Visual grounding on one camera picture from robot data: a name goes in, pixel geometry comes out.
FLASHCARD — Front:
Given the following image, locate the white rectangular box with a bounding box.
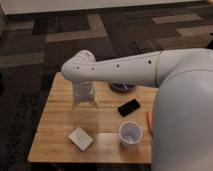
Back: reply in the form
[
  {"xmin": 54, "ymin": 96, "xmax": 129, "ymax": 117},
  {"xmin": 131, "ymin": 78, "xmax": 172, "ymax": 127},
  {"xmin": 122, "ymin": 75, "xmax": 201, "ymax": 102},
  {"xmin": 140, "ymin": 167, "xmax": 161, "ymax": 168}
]
[{"xmin": 68, "ymin": 127, "xmax": 93, "ymax": 151}]

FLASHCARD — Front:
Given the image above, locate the black smartphone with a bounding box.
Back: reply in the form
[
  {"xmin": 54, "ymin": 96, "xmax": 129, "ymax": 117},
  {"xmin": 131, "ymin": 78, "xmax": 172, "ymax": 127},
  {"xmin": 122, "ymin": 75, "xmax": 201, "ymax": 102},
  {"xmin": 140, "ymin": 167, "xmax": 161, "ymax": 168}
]
[{"xmin": 118, "ymin": 99, "xmax": 140, "ymax": 117}]

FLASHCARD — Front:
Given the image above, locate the dark blue ceramic bowl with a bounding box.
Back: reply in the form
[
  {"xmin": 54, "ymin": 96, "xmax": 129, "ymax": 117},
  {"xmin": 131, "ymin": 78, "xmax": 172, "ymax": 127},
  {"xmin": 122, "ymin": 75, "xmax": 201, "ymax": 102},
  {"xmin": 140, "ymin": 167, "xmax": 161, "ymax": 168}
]
[{"xmin": 109, "ymin": 84, "xmax": 136, "ymax": 92}]

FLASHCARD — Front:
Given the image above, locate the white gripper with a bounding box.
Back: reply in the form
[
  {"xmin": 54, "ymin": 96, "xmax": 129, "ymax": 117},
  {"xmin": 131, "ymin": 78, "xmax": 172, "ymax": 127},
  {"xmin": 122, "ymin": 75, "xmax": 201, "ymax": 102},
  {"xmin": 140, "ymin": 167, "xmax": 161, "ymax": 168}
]
[{"xmin": 72, "ymin": 81, "xmax": 99, "ymax": 110}]

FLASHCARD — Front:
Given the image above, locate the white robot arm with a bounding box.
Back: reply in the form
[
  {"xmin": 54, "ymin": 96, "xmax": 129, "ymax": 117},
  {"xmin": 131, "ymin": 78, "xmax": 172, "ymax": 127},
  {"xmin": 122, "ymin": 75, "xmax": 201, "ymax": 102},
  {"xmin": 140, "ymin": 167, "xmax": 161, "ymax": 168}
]
[{"xmin": 61, "ymin": 48, "xmax": 213, "ymax": 171}]

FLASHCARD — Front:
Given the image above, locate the wooden table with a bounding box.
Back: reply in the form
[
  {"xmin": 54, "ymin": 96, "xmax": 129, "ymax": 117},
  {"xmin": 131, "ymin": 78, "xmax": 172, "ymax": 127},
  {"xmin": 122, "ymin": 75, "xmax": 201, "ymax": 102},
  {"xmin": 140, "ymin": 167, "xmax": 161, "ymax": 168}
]
[{"xmin": 28, "ymin": 73, "xmax": 156, "ymax": 164}]

